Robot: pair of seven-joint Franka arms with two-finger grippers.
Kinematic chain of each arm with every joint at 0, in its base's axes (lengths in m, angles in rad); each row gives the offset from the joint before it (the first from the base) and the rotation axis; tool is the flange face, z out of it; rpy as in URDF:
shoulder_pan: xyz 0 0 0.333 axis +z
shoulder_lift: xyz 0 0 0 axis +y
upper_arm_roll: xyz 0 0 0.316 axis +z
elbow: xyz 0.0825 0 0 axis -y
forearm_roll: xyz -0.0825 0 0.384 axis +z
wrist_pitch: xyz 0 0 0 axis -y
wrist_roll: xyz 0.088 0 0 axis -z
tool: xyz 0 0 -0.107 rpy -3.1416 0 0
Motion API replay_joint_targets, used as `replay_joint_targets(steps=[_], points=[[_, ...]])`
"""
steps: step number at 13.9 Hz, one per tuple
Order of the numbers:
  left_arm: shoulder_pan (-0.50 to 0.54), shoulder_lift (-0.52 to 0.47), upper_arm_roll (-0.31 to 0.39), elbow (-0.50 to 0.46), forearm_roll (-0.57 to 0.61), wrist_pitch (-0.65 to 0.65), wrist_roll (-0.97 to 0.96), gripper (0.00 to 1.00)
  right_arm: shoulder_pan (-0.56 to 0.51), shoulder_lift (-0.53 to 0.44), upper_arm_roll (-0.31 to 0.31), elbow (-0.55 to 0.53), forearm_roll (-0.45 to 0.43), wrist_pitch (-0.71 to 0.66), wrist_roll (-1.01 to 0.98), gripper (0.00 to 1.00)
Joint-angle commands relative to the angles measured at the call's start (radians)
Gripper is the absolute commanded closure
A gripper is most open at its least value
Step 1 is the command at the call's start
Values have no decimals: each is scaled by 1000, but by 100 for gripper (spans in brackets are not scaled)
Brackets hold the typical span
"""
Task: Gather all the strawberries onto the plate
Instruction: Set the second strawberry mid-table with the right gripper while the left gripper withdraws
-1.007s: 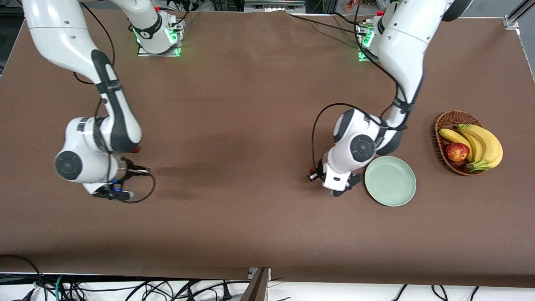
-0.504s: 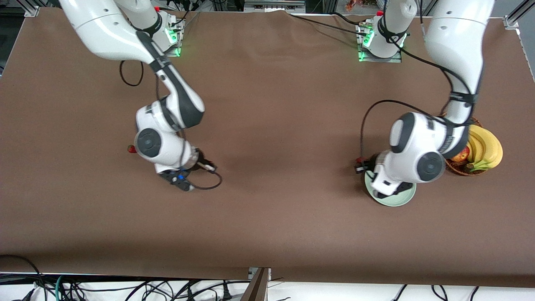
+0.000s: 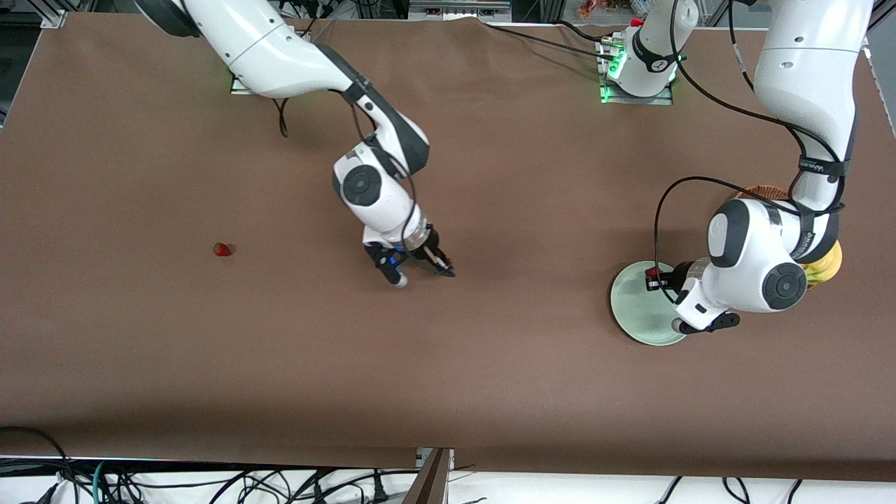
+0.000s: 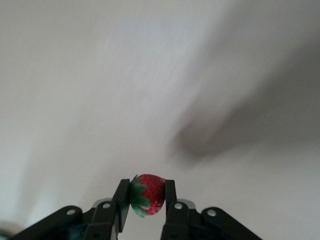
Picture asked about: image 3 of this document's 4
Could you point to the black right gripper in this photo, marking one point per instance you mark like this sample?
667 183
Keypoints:
428 250

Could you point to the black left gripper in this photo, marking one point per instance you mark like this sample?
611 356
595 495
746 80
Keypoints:
673 276

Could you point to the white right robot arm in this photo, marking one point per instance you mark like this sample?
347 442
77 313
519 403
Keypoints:
266 49

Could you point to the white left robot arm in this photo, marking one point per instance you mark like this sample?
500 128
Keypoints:
805 70

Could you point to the light green round plate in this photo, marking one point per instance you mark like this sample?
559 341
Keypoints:
633 311

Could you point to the large table cover sheet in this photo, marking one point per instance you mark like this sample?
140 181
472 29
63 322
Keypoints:
448 350

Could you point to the brown wicker basket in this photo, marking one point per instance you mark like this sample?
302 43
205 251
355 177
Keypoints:
763 190

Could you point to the yellow banana bunch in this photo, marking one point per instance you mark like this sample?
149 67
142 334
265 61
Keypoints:
829 266

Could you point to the orange background object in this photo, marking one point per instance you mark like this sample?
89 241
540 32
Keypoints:
588 8

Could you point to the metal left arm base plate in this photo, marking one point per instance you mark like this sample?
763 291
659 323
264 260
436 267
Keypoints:
661 100

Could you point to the aluminium profile post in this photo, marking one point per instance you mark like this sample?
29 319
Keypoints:
432 483

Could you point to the aluminium frame rail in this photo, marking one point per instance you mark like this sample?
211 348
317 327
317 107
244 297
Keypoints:
455 10

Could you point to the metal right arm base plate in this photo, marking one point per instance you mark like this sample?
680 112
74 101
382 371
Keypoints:
238 87

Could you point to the aluminium frame corner bracket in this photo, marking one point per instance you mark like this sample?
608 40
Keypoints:
54 19

